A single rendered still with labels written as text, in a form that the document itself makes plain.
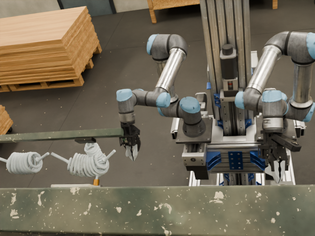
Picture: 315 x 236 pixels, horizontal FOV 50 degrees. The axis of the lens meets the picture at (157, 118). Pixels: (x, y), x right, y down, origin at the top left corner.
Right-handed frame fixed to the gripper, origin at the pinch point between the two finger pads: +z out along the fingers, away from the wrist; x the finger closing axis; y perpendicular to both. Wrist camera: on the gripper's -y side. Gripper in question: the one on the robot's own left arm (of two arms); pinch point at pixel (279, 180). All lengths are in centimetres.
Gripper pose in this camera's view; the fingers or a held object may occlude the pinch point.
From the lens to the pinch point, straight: 141.8
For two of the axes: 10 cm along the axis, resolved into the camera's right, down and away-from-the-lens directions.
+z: 0.1, 10.0, -0.7
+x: -8.8, -0.2, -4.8
